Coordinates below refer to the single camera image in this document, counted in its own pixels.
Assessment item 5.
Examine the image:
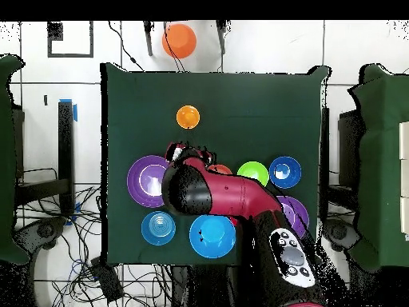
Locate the orange plastic cup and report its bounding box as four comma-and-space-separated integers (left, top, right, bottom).
176, 105, 201, 130

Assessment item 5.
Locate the dark green tablecloth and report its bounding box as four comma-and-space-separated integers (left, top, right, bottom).
99, 62, 332, 268

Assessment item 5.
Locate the black tripod leg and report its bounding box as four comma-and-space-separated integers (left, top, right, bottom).
216, 20, 232, 55
142, 21, 154, 58

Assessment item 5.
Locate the black metal stand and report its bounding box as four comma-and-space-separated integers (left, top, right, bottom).
15, 101, 76, 217

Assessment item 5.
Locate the orange-red plastic bowl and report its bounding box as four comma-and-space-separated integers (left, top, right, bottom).
207, 164, 233, 176

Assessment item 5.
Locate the green cloth covered table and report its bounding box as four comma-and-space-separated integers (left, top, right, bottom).
347, 62, 409, 273
0, 53, 31, 265

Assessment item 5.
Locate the tangle of floor cables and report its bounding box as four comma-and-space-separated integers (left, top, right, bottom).
18, 167, 173, 307

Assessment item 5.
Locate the blue tape strip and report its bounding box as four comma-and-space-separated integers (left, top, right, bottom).
59, 98, 78, 122

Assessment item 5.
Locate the black metal post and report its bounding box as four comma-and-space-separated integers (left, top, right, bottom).
320, 107, 331, 221

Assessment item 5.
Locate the dark blue plastic bowl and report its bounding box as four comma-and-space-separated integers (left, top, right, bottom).
268, 155, 303, 189

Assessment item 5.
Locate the black cable with connector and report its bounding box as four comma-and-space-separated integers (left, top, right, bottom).
107, 21, 145, 72

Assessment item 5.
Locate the green plastic bowl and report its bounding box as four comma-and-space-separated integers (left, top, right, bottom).
236, 160, 270, 188

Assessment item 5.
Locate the large light blue bowl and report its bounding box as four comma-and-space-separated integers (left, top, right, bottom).
189, 213, 237, 259

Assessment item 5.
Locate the black grey chair base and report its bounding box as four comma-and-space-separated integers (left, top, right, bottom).
14, 216, 69, 257

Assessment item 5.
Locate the white box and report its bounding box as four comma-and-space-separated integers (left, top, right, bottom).
400, 196, 409, 237

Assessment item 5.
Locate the black square floor frame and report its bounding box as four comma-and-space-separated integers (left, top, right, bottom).
46, 21, 94, 58

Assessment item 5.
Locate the black power adapter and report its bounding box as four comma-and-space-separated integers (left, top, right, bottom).
89, 257, 125, 303

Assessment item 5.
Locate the purple plastic bowl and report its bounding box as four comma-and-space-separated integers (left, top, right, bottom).
276, 195, 310, 239
126, 154, 171, 209

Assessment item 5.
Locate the small light blue bowl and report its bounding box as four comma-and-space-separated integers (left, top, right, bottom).
141, 210, 177, 247

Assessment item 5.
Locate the orange round object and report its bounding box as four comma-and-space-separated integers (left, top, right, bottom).
161, 22, 198, 60

